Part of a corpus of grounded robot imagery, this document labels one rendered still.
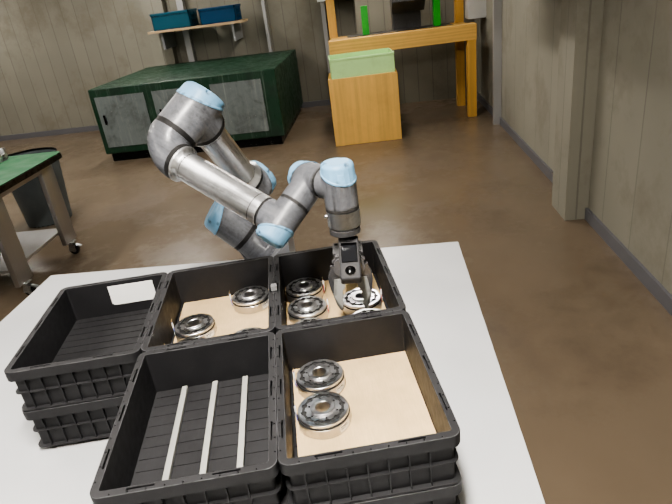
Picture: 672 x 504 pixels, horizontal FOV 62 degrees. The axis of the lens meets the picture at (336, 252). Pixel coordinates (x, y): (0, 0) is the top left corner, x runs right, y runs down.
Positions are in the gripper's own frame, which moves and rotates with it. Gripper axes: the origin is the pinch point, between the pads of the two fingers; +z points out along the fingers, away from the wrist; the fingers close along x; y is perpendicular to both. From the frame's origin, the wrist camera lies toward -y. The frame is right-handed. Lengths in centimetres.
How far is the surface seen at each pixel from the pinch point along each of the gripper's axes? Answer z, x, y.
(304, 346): 1.9, 11.6, -12.1
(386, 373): 7.4, -5.9, -17.3
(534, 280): 90, -95, 159
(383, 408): 7.4, -4.5, -28.3
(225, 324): 7.5, 34.8, 9.5
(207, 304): 7.5, 42.2, 21.3
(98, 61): -9, 365, 762
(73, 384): 3, 64, -16
